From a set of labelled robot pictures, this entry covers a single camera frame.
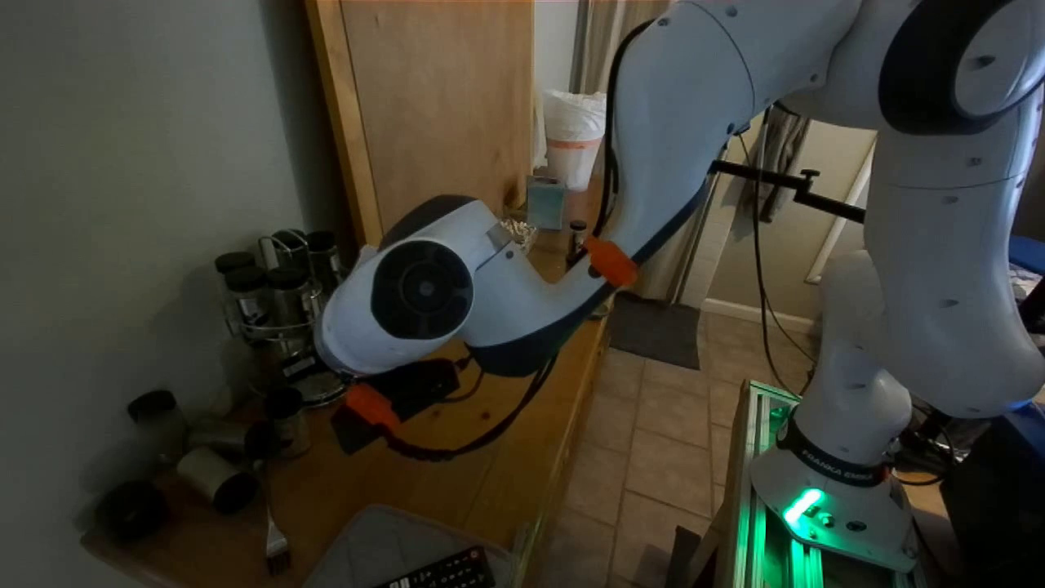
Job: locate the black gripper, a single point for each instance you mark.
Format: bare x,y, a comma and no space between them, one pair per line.
419,391

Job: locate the robot base stand green light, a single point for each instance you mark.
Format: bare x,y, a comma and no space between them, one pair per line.
827,522

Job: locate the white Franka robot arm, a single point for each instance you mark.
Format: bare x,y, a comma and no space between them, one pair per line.
784,130

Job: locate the chrome rotating seasoning rack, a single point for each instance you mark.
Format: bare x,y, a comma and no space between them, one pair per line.
280,338

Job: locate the glass spice jar black lid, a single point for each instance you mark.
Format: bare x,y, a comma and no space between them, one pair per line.
325,256
249,296
285,291
222,440
156,420
215,477
288,245
285,420

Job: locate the black remote control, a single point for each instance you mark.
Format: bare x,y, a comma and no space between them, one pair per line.
441,571

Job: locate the blue cube box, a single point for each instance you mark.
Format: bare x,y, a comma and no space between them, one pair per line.
546,199

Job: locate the grey door mat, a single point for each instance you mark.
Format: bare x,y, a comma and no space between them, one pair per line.
656,331

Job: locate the large plywood board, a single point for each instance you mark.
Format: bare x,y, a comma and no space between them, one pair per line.
436,109

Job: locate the round black lid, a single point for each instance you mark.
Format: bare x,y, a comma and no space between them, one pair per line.
132,509

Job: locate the beige curtain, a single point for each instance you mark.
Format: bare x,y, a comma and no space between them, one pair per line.
605,43

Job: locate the black clamp bar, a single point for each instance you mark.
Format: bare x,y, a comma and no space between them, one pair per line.
801,188

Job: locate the black equipment case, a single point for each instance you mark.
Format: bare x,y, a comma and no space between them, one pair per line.
998,509

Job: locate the black wrist camera orange mount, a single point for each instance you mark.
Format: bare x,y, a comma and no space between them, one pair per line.
363,405

